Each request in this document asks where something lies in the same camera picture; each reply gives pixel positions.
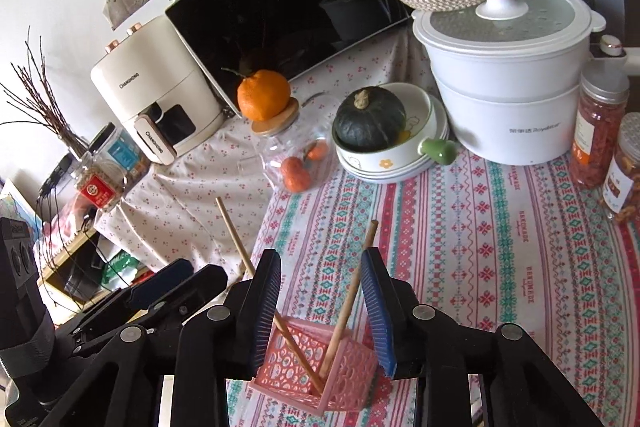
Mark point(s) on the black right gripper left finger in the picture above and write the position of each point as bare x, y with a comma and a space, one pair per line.
257, 308

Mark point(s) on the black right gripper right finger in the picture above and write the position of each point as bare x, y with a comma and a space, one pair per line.
396, 338

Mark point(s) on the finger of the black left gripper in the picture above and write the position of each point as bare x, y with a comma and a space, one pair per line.
102, 320
143, 295

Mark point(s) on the plain wooden chopstick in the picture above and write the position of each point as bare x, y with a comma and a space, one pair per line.
340, 325

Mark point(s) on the small floral white tablecloth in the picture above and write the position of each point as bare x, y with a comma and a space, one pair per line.
171, 213

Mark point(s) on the red label glass jar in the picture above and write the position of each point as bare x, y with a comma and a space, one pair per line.
100, 180

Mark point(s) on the striped patterned tablecloth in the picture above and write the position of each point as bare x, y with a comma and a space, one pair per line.
484, 243

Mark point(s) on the blue label black lid jar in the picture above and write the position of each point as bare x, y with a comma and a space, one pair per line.
119, 156

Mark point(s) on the clear glass jar wooden lid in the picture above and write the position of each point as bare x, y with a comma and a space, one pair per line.
295, 150

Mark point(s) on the dark green pumpkin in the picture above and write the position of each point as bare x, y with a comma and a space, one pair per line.
369, 120

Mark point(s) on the cream air fryer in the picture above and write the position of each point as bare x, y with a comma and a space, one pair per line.
157, 91

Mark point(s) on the orange tangerine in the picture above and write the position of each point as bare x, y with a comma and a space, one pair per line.
262, 95

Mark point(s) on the dry twig bunch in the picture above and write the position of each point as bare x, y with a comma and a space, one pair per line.
36, 101

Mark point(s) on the dried hawthorn slices jar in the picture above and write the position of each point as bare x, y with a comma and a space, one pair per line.
620, 190

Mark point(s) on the white electric cooking pot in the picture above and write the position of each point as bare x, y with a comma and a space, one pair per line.
508, 73

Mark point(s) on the red dried fruit jar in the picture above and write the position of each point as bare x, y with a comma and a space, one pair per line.
603, 96

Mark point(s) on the black microwave oven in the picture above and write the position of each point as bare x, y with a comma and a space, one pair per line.
233, 38

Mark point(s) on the white ceramic bowl green handle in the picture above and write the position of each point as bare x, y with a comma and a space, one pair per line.
423, 143

